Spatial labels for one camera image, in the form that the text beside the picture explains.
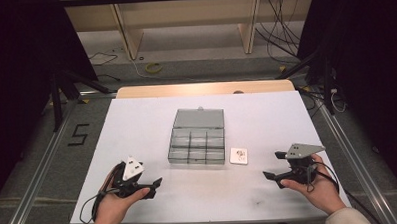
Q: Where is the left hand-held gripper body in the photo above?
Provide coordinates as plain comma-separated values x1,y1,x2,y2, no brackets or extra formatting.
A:
111,155,147,199

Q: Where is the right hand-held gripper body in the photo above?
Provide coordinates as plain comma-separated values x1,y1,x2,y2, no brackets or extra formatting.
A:
281,142,328,187

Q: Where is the person's right hand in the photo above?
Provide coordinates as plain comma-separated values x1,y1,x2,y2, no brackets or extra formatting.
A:
279,152,347,218

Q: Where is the person's left hand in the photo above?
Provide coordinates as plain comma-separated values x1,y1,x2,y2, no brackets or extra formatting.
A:
88,170,152,224

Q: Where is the small white earring card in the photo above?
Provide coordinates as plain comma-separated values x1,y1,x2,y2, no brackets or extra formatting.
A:
229,146,249,167

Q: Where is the clear plastic compartment box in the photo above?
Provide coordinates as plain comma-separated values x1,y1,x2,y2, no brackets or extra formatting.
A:
165,106,227,168

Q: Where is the black metal stand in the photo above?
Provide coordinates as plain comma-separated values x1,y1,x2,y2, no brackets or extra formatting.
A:
274,48,337,117

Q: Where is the yellow tape roll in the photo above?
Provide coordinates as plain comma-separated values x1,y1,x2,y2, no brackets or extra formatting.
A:
144,61,164,75

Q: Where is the black tripod stand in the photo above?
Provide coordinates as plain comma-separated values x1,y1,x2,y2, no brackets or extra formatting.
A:
47,67,112,133

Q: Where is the dark curtain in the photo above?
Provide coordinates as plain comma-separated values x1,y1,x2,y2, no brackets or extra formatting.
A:
295,0,397,202
0,0,104,208

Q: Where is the light wooden shelf unit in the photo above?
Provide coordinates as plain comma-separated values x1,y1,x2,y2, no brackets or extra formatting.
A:
63,0,318,64

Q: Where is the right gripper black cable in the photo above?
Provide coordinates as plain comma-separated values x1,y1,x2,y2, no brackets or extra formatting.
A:
304,159,385,224

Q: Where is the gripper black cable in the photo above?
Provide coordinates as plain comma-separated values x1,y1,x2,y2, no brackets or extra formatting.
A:
304,159,385,224
76,162,125,224

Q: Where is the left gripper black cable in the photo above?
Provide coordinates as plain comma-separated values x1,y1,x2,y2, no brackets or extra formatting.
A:
76,162,125,224

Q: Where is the aluminium floor rail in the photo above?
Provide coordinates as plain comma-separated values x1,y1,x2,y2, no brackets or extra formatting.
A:
314,93,397,224
0,98,85,224

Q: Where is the white plug with cable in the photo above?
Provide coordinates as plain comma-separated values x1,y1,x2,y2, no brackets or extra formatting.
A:
329,87,349,114

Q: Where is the white floor cable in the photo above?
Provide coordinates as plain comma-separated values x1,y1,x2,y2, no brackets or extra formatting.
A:
119,44,203,87

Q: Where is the thin black floor cable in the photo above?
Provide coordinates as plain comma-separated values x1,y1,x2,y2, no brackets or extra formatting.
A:
87,51,122,84

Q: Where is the bundle of black cables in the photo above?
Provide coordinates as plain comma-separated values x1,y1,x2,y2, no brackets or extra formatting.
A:
253,0,303,65

